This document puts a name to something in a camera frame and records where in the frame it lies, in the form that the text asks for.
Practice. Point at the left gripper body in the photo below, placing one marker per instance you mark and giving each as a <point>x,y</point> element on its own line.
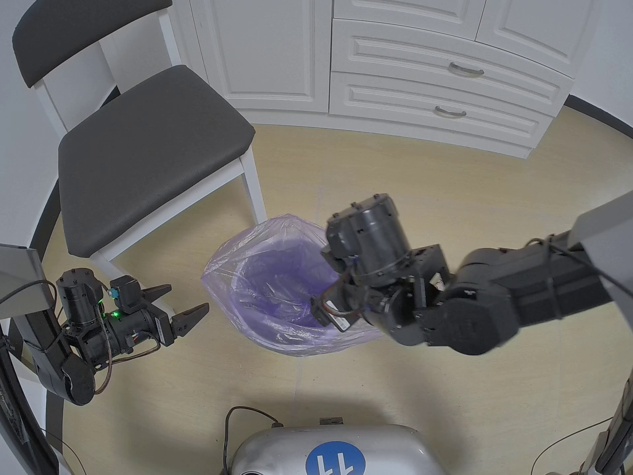
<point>138,329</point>

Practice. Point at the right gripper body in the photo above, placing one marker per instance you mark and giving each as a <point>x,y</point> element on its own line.
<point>356,305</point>

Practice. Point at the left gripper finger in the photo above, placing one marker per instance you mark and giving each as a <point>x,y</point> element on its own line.
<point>157,295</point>
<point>188,320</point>

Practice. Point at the purple plastic bag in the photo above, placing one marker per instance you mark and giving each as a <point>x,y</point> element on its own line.
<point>277,285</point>

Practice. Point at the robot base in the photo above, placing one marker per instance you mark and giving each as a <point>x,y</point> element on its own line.
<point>336,448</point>

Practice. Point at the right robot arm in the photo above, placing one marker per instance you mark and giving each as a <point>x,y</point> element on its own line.
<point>494,295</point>

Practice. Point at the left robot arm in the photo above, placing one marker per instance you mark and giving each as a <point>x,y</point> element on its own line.
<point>49,359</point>

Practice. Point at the white chair with grey seat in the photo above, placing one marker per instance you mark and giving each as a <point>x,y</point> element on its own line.
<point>143,156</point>

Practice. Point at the white wardrobe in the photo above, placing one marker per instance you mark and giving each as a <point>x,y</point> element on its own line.
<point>395,42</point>

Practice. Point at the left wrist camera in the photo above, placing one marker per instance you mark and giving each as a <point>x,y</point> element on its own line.
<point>123,292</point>

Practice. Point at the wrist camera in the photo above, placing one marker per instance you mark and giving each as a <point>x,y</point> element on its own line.
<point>339,240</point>
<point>123,292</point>

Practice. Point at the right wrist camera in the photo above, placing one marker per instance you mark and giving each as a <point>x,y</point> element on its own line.
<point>339,240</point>

